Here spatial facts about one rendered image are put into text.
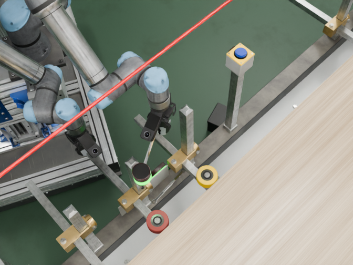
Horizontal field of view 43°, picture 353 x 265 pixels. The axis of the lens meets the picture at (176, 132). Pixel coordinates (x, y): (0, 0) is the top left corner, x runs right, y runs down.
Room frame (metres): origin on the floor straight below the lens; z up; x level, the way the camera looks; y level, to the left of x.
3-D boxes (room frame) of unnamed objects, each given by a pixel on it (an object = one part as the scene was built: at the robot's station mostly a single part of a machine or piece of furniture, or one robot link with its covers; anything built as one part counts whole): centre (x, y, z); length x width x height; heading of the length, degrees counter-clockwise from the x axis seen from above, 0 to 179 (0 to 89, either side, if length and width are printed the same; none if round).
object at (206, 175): (0.65, -0.10, 0.85); 0.08 x 0.08 x 0.11
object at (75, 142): (0.83, 0.37, 0.96); 0.09 x 0.08 x 0.12; 40
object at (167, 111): (0.83, 0.05, 1.09); 0.09 x 0.08 x 0.12; 149
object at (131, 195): (0.61, 0.17, 0.85); 0.14 x 0.06 x 0.05; 129
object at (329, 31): (1.41, -0.79, 0.80); 0.14 x 0.06 x 0.05; 129
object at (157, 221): (0.49, 0.09, 0.85); 0.08 x 0.08 x 0.11
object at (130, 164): (0.63, 0.15, 0.87); 0.04 x 0.04 x 0.48; 39
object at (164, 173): (0.67, 0.15, 0.75); 0.26 x 0.01 x 0.10; 129
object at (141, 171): (0.59, 0.13, 1.00); 0.06 x 0.06 x 0.22; 39
